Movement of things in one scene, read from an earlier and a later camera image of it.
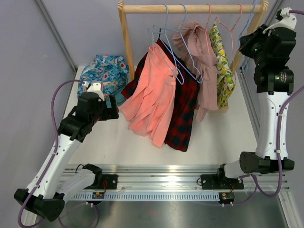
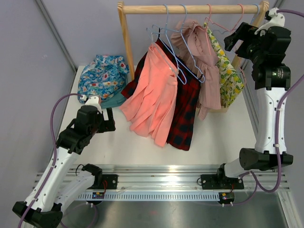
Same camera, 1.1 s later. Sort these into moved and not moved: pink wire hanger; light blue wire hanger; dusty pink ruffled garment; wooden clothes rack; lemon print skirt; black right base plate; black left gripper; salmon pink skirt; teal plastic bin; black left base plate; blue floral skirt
Moved: pink wire hanger; light blue wire hanger; black left gripper; lemon print skirt
Not moved: black left base plate; teal plastic bin; salmon pink skirt; black right base plate; wooden clothes rack; blue floral skirt; dusty pink ruffled garment
